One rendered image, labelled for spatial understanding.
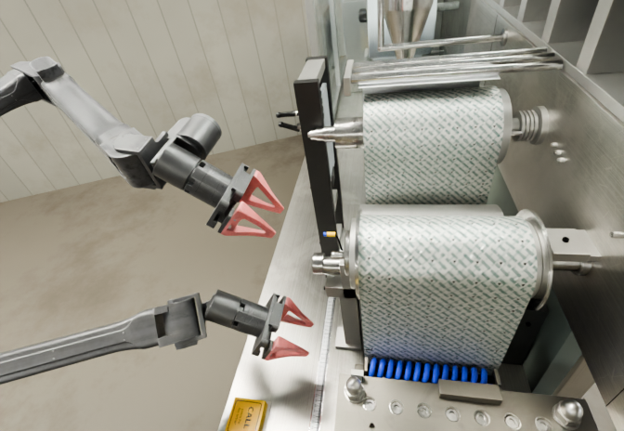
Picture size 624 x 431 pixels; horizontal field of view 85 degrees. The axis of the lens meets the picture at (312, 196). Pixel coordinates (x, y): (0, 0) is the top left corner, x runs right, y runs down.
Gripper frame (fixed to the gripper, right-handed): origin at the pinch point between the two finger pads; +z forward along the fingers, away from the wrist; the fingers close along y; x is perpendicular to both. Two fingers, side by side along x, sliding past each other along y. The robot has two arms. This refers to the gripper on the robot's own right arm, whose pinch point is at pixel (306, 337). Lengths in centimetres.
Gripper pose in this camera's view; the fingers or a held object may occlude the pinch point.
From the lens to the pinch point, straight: 71.9
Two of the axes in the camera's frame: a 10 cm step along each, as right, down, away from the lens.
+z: 9.1, 3.9, 1.5
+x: 3.9, -6.7, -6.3
